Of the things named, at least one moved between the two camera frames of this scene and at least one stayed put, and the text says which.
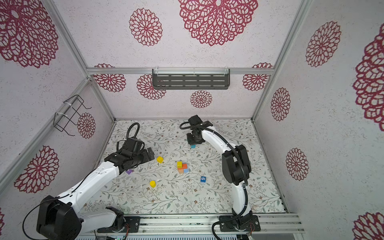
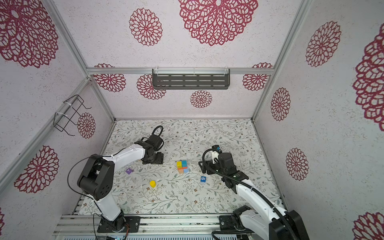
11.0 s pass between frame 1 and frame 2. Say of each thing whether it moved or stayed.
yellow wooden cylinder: stayed
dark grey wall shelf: stayed
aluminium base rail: stayed
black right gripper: moved
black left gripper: moved
